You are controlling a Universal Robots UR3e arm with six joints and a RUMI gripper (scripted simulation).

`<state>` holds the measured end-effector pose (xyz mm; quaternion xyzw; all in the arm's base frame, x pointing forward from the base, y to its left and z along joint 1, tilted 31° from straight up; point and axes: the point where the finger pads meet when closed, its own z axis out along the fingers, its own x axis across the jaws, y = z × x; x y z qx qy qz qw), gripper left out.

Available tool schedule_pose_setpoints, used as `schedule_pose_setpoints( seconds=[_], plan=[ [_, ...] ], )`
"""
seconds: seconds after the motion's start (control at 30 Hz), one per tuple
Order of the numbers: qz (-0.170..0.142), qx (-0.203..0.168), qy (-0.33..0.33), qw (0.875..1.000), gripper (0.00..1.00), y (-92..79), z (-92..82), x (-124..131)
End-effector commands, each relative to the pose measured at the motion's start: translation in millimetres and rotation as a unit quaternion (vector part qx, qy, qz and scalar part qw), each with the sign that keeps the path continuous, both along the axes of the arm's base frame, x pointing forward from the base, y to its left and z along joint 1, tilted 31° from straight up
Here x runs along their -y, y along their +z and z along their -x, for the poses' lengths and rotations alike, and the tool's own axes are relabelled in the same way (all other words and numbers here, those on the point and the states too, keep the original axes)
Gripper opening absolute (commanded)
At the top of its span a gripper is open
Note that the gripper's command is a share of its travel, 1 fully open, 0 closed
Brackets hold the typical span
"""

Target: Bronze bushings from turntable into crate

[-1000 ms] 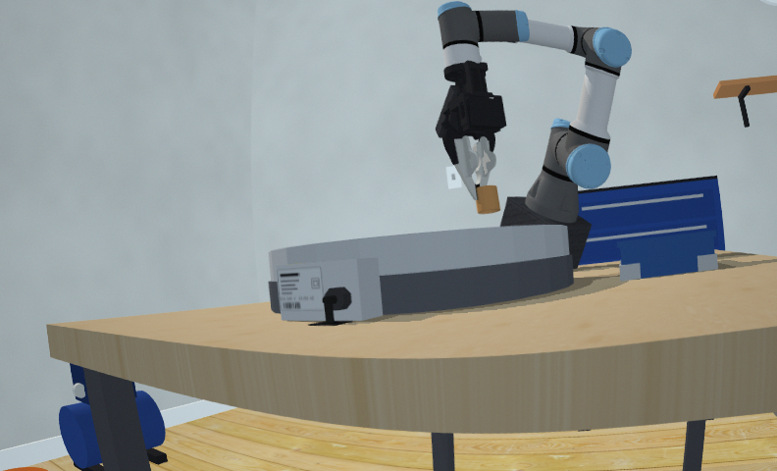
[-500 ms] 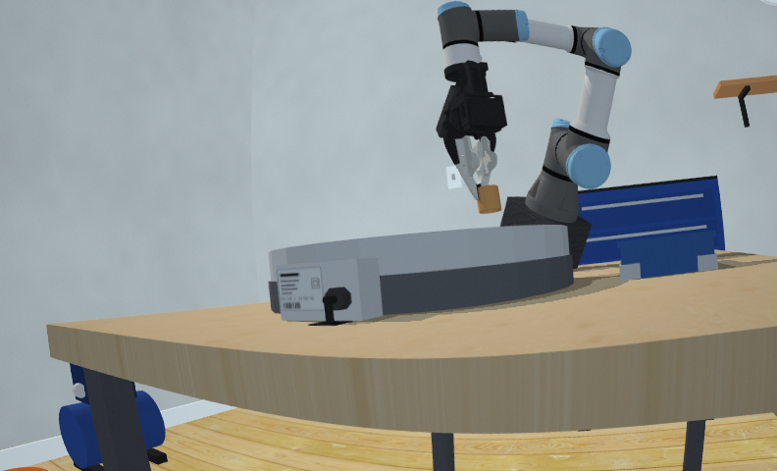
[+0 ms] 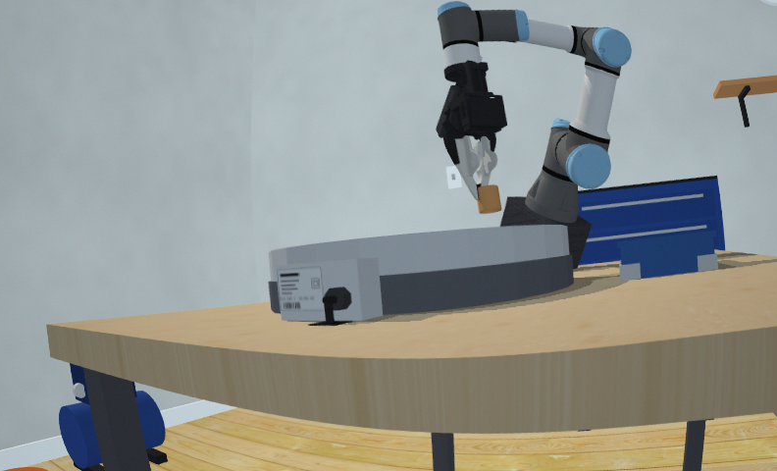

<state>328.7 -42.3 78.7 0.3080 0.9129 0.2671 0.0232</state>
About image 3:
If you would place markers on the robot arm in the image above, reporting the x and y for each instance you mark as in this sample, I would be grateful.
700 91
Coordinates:
583 156

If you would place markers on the blue crate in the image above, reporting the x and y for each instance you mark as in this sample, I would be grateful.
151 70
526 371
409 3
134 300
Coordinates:
667 255

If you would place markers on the bronze bushing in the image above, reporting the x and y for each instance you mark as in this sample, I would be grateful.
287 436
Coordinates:
489 199

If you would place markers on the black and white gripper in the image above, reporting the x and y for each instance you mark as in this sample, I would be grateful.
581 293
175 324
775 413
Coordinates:
485 113

